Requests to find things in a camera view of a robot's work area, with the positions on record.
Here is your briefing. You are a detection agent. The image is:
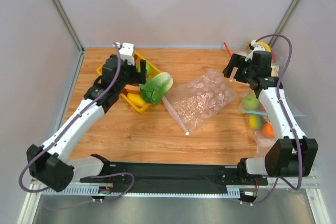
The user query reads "green fake apple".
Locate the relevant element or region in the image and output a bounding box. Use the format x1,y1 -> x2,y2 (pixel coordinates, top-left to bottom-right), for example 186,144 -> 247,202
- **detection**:
137,62 -> 153,77

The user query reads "fake green cabbage leaf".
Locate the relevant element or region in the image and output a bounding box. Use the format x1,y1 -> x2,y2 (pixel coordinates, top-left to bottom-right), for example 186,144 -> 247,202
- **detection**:
140,72 -> 173,105

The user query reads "clear zip top bag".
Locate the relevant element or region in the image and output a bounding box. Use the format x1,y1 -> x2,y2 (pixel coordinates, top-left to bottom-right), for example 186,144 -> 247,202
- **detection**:
162,69 -> 237,135

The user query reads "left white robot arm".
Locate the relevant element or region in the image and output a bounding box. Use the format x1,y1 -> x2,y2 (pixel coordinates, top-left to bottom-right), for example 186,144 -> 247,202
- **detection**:
26,55 -> 147,192

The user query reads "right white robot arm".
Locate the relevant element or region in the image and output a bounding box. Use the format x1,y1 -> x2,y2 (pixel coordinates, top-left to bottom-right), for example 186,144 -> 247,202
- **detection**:
223,51 -> 318,177

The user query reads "yellow fake mango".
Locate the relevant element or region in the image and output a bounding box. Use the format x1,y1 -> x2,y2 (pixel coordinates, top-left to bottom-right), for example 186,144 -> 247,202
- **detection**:
127,93 -> 146,108

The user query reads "bag with mixed food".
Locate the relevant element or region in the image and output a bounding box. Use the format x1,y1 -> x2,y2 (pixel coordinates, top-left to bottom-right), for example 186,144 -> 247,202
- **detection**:
271,49 -> 285,77

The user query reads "bag with yellow-green fruit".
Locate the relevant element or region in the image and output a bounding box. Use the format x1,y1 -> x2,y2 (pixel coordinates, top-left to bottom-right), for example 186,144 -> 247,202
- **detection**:
238,89 -> 307,138

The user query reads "fake yellow banana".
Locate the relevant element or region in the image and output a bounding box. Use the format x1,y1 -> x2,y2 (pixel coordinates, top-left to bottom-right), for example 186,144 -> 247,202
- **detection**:
245,41 -> 271,52

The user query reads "blue-zip clear bag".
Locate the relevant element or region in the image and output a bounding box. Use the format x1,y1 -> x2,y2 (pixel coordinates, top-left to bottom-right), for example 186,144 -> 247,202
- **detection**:
254,131 -> 276,157

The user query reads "yellow plastic tray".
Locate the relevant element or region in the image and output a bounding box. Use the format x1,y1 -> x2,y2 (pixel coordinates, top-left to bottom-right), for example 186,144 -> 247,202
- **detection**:
96,50 -> 163,114

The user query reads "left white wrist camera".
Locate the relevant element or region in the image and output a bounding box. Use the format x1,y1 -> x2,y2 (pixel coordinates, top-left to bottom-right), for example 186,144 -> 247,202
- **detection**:
114,42 -> 135,66

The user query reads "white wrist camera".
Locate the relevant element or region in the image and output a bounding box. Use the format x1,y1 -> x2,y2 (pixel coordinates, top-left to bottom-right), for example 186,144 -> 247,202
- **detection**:
114,42 -> 135,66
247,40 -> 266,60

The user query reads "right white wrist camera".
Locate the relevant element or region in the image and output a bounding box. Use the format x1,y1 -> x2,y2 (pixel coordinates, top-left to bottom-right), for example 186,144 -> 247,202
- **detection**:
247,40 -> 266,60

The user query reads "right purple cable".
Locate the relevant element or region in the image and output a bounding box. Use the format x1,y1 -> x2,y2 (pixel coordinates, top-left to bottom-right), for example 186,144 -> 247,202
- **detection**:
251,34 -> 303,206

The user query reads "purple cable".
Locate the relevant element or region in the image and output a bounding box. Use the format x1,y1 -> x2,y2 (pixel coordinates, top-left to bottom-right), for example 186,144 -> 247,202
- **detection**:
18,42 -> 136,204
251,34 -> 303,206

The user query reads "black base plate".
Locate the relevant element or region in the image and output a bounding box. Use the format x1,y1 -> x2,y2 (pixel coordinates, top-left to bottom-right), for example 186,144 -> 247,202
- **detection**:
78,159 -> 268,196

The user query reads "aluminium frame rail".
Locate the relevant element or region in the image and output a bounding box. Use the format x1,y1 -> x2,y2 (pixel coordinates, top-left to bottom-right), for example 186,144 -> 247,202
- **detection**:
17,162 -> 331,224

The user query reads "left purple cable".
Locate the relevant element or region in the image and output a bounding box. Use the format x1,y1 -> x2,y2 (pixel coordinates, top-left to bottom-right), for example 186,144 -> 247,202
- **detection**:
18,42 -> 136,204

